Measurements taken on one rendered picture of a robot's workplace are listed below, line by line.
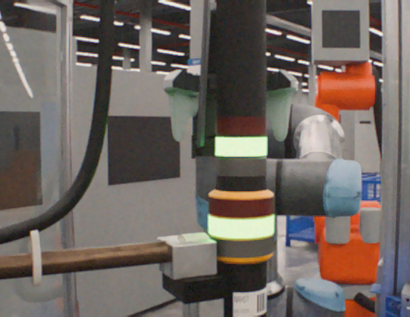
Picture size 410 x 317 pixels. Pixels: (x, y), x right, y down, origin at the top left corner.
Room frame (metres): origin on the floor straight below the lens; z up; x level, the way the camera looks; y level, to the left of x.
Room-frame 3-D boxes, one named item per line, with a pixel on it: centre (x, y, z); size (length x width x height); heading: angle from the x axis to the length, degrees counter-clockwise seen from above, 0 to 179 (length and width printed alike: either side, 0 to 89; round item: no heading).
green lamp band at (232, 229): (0.36, 0.00, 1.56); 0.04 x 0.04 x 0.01
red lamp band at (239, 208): (0.36, 0.00, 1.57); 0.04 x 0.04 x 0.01
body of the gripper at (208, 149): (0.58, 0.02, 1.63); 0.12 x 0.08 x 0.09; 3
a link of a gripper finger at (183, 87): (0.48, 0.05, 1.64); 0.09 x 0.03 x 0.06; 162
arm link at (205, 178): (0.74, 0.01, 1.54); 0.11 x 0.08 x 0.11; 82
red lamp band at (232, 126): (0.36, 0.00, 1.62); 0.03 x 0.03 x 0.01
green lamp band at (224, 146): (0.36, 0.00, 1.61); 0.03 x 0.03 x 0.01
